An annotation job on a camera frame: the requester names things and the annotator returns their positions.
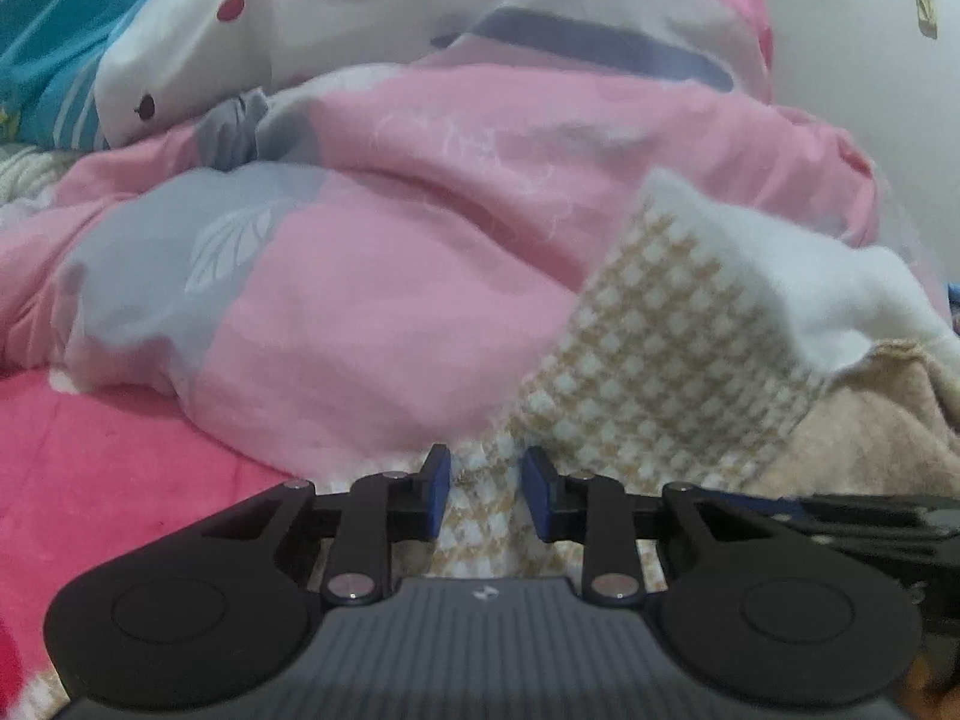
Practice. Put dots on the pink patterned quilt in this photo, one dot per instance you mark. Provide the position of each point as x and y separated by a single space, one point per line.
412 240

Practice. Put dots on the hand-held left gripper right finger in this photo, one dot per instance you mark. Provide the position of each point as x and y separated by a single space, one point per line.
536 491

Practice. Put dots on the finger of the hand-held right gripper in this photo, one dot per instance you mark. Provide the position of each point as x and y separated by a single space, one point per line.
862 514

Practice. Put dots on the beige white houndstooth jacket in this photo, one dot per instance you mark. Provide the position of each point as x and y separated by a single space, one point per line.
675 330

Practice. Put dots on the white striped cloth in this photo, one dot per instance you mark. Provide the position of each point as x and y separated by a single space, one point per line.
30 172

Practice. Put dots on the teal striped cloth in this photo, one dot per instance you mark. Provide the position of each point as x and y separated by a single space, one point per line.
52 30

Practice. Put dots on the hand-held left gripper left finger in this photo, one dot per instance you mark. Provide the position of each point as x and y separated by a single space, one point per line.
439 491

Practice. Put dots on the pink floral bed sheet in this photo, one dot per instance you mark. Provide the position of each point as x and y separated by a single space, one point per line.
112 480

